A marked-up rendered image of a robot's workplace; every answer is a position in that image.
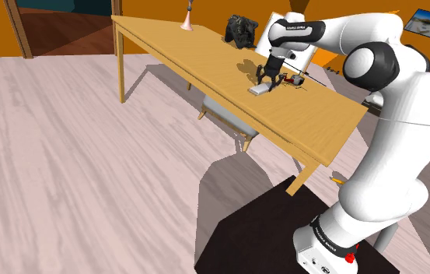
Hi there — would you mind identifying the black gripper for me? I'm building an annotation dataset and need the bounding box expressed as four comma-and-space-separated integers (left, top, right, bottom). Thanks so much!
255, 54, 286, 93

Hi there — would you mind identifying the wooden door frame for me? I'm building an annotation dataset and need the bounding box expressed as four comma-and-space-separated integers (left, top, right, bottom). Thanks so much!
3, 0, 34, 60

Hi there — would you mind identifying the long wooden table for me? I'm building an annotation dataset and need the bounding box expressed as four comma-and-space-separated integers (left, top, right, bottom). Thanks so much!
110, 14, 369, 197

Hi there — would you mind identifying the red and grey tool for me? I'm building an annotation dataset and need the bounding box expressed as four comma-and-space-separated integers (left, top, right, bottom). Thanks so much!
281, 73, 307, 88

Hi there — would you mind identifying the pink vase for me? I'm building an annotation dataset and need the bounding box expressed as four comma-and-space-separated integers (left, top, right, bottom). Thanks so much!
180, 0, 195, 32

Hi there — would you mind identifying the white flat box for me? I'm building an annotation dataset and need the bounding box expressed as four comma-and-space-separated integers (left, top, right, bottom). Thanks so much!
248, 83, 270, 97

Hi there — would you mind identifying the dark robot stand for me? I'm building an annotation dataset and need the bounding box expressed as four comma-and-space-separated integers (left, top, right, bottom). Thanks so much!
194, 174, 402, 274

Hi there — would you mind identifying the grey upholstered chair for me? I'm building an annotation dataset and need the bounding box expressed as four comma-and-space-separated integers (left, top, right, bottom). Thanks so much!
198, 94, 260, 153

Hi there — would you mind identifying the thin black rod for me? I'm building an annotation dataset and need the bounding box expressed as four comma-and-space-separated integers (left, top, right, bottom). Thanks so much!
285, 62, 327, 88

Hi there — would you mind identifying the framed landscape wall picture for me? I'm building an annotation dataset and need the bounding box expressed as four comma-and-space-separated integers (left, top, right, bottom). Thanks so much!
404, 8, 430, 40

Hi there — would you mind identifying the black bag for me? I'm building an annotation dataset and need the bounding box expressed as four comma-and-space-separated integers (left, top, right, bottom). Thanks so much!
224, 14, 260, 50

